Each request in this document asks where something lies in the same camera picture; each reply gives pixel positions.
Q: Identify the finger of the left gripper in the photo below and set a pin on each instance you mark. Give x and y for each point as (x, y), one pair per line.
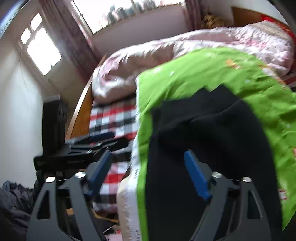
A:
(93, 137)

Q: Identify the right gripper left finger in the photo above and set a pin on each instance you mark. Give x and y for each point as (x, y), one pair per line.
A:
(49, 219)

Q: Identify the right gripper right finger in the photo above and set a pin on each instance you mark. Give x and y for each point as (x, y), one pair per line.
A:
(234, 210)

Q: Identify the black pants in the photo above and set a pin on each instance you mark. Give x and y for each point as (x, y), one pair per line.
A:
(222, 131)

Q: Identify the plaid bed sheet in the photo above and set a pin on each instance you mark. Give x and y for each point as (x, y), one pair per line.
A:
(118, 118)

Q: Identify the dark clothes pile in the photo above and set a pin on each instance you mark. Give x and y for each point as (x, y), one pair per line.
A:
(17, 203)

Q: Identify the pink curtain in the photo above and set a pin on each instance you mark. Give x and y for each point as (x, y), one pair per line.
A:
(69, 37)

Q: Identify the window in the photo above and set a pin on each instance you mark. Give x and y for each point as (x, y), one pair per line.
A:
(96, 15)

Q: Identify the green cartoon bed sheet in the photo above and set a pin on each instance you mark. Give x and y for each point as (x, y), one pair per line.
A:
(247, 78)

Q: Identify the tiger print plush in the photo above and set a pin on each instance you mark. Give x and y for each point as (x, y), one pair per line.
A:
(212, 21)

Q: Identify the pink floral quilt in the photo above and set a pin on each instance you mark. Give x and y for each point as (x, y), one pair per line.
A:
(115, 78)

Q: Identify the left wooden headboard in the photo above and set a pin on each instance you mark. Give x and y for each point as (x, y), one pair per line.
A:
(243, 17)

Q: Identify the red embroidered pillow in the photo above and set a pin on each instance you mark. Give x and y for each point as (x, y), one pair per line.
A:
(285, 27)

